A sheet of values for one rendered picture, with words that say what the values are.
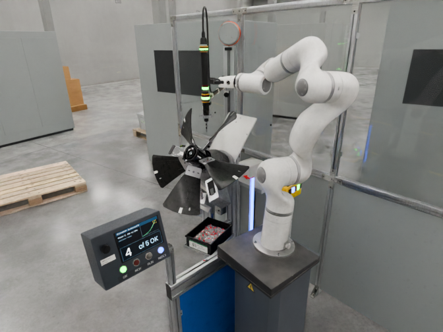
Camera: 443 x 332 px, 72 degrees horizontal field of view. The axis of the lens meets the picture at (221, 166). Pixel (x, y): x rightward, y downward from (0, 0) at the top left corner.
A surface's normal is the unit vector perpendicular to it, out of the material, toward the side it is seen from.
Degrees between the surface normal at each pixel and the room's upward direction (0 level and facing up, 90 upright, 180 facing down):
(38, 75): 90
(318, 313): 0
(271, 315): 90
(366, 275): 90
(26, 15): 90
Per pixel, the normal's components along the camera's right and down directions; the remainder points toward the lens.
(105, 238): 0.65, 0.02
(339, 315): -0.01, -0.92
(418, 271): -0.73, 0.27
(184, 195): 0.04, -0.30
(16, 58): 0.82, 0.21
